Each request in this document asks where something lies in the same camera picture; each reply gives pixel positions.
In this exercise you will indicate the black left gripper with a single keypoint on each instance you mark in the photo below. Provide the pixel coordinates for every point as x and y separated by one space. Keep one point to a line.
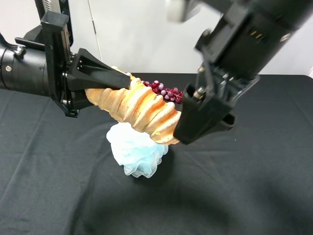
85 72

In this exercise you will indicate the black tablecloth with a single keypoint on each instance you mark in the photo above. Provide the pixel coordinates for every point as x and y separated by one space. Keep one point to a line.
58 175

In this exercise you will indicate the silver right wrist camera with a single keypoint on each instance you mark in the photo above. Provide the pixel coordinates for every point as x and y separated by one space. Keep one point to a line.
179 11

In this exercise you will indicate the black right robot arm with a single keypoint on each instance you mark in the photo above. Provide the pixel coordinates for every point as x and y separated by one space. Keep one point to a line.
248 35

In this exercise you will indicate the red artificial grape bunch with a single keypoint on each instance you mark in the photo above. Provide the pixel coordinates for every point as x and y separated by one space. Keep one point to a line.
169 94

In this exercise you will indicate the blue white mesh bath pouf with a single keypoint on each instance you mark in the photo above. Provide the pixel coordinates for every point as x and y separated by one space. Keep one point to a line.
135 151

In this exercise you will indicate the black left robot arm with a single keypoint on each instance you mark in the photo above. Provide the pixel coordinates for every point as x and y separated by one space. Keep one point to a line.
23 67

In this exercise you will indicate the twisted golden bread loaf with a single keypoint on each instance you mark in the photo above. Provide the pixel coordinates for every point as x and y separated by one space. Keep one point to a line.
139 106

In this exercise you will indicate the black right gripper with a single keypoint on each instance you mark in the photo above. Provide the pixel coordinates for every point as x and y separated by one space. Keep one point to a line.
245 39

